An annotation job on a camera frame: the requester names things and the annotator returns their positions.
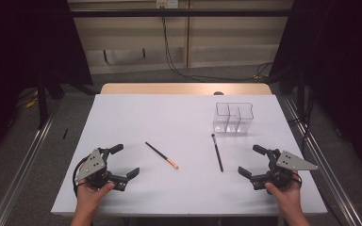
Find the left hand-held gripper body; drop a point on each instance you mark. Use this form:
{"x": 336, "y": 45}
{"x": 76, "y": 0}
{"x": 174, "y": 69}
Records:
{"x": 91, "y": 164}

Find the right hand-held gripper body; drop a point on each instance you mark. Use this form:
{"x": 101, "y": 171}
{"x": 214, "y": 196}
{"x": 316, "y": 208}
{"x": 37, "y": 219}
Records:
{"x": 290, "y": 162}

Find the clear acrylic organizer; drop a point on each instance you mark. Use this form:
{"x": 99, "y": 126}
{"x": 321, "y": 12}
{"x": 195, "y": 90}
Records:
{"x": 248, "y": 121}

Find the person's left hand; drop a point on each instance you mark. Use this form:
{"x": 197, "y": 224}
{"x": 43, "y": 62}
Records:
{"x": 91, "y": 196}

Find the person's right hand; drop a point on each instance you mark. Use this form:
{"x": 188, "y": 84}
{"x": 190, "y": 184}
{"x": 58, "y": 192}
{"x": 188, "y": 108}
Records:
{"x": 287, "y": 197}

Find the white table board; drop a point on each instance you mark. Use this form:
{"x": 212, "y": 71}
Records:
{"x": 176, "y": 122}

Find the dark round table grommet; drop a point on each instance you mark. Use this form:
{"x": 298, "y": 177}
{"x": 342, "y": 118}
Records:
{"x": 218, "y": 93}

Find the black metal stand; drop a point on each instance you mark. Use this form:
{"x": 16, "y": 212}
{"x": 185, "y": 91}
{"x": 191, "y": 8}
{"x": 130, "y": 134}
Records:
{"x": 42, "y": 103}

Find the wooden table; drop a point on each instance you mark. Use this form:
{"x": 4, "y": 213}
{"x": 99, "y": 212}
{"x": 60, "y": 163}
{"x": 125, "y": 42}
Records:
{"x": 169, "y": 88}

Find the black curtain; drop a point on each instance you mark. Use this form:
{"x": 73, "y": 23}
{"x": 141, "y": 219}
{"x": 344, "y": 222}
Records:
{"x": 25, "y": 47}
{"x": 342, "y": 62}

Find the black horizontal bar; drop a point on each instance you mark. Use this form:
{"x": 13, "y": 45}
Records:
{"x": 176, "y": 12}

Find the aluminium floor rail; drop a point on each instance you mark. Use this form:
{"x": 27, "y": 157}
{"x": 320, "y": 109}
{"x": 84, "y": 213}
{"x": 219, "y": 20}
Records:
{"x": 323, "y": 163}
{"x": 25, "y": 166}

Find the white wall outlet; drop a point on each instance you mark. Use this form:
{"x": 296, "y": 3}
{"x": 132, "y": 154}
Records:
{"x": 167, "y": 3}

